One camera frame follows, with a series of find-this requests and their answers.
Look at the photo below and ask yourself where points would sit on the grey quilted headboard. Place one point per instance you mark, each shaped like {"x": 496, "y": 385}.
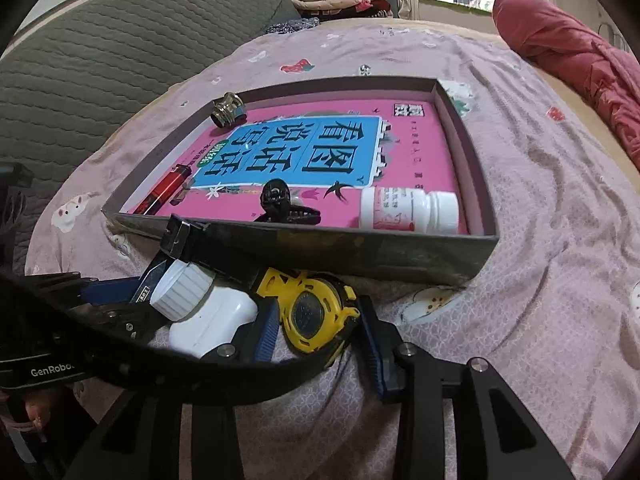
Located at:
{"x": 100, "y": 60}

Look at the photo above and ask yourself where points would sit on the black belt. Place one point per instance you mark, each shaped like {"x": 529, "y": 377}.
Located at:
{"x": 225, "y": 390}

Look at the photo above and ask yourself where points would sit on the red lighter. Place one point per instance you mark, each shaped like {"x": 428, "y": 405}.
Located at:
{"x": 165, "y": 187}

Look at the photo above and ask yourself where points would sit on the dark floral cloth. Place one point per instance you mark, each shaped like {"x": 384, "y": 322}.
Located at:
{"x": 292, "y": 25}

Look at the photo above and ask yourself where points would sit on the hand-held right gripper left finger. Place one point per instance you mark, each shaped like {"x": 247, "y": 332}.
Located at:
{"x": 267, "y": 335}

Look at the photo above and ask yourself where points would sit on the pink printed blanket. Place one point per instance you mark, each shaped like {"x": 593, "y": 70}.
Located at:
{"x": 525, "y": 185}

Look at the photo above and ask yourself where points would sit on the shallow cardboard box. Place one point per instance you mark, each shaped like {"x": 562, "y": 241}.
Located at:
{"x": 350, "y": 255}

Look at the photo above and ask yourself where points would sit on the red quilt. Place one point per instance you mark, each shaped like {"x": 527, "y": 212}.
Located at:
{"x": 550, "y": 35}

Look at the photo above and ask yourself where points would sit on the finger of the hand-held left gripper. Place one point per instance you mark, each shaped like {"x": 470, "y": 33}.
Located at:
{"x": 107, "y": 290}
{"x": 125, "y": 320}

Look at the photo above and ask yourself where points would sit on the silver metal fitting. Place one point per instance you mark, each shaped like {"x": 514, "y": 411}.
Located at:
{"x": 227, "y": 110}

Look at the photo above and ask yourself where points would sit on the person's left hand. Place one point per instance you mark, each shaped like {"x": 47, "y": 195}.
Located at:
{"x": 40, "y": 407}

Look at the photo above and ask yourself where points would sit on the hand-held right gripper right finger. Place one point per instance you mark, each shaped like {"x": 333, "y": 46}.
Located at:
{"x": 372, "y": 355}

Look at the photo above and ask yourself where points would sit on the plain white bottle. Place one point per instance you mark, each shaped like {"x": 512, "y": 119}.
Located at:
{"x": 210, "y": 320}

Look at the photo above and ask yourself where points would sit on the white pill bottle red label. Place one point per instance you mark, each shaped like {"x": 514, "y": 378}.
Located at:
{"x": 400, "y": 210}

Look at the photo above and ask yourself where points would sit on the pink book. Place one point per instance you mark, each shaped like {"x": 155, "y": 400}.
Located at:
{"x": 425, "y": 160}

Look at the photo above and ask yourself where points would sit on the black hair clip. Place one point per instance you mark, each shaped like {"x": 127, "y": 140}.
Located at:
{"x": 275, "y": 197}

